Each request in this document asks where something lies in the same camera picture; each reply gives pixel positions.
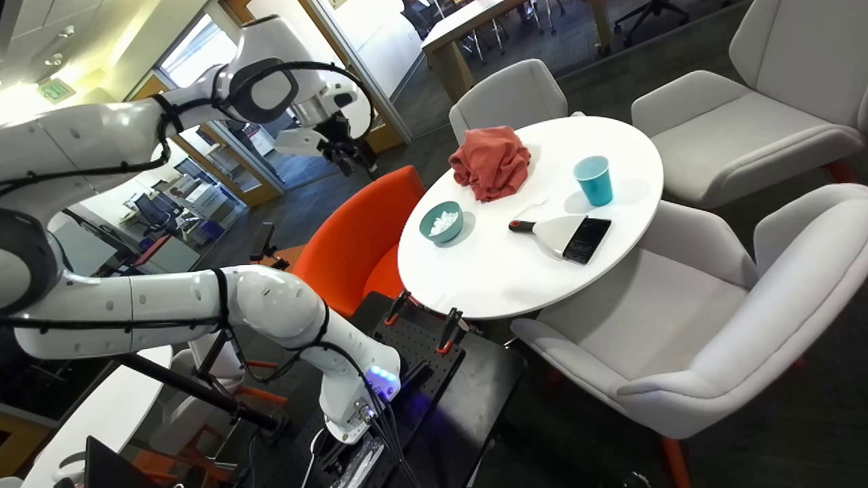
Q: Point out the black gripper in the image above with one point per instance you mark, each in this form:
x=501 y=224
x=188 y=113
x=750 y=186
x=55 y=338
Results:
x=337 y=137

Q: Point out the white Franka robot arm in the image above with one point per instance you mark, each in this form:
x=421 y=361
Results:
x=137 y=307

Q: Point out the white bowl contents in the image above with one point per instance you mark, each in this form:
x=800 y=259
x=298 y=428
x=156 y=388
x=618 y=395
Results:
x=443 y=224

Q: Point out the orange upholstered chair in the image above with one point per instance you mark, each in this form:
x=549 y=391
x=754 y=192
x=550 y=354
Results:
x=362 y=245

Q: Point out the wooden background table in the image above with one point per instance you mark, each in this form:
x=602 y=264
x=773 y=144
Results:
x=450 y=68

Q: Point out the crumpled red cloth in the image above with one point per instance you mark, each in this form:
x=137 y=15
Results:
x=489 y=163

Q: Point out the grey chair with wooden legs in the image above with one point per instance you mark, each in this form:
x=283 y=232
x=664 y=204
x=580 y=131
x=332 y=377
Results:
x=504 y=97

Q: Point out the blue plastic cup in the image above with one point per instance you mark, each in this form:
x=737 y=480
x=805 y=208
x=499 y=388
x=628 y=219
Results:
x=595 y=186

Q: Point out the black metal pole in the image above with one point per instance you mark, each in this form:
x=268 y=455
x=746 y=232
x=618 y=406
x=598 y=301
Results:
x=198 y=388

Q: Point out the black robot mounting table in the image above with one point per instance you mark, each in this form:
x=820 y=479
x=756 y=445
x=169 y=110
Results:
x=469 y=396

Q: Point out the black swivel office chair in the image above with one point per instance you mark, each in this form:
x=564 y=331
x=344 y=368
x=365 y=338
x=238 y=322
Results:
x=652 y=15

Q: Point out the grey upholstered armchair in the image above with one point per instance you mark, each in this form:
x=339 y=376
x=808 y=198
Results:
x=723 y=137
x=686 y=335

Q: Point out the black laptop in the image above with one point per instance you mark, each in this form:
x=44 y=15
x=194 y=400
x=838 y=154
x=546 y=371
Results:
x=112 y=471

